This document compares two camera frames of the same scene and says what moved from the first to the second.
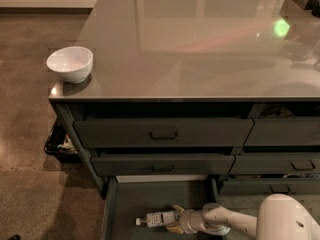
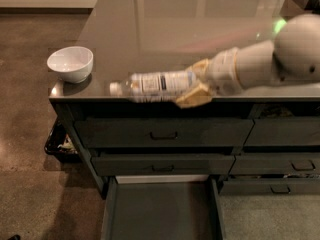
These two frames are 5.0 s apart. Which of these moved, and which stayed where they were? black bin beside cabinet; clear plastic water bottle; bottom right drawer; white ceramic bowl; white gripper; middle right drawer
Moved: white gripper; clear plastic water bottle
Stayed: black bin beside cabinet; white ceramic bowl; middle right drawer; bottom right drawer
